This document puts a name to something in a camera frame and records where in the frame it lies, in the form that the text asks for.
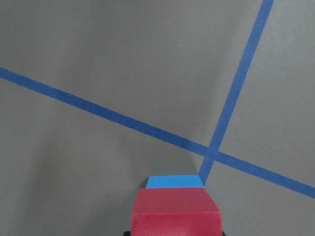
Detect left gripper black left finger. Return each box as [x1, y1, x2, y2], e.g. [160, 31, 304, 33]
[123, 231, 131, 236]

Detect blue cube block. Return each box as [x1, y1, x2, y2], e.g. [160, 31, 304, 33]
[146, 175, 204, 188]

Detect red cube block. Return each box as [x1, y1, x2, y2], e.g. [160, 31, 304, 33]
[130, 187, 223, 236]

